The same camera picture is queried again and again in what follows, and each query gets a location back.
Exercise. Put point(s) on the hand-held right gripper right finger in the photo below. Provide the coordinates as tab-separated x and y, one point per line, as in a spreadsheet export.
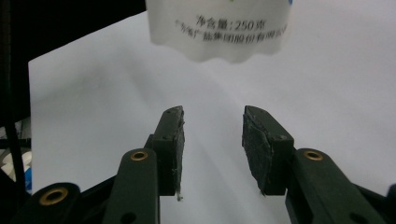
267	152

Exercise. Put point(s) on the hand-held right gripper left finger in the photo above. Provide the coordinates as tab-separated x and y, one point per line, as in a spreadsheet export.
169	149

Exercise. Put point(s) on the blue and white milk bag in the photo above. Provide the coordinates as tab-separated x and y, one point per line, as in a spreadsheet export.
218	34

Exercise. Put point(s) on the white and blue object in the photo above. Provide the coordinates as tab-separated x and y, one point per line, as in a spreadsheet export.
27	157

